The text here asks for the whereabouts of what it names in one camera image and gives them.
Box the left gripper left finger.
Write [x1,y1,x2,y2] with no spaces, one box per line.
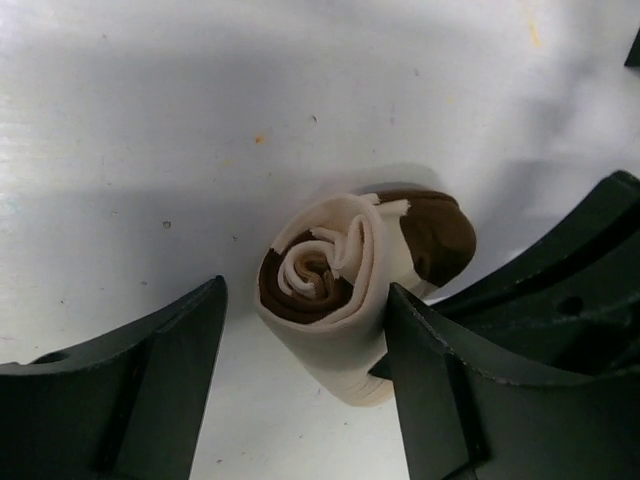
[1,277,228,479]

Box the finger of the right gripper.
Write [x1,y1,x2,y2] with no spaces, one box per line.
[433,170,639,375]

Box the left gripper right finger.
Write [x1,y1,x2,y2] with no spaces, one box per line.
[384,284,639,479]

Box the beige sock brown toe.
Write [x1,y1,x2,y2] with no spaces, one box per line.
[256,189,476,407]

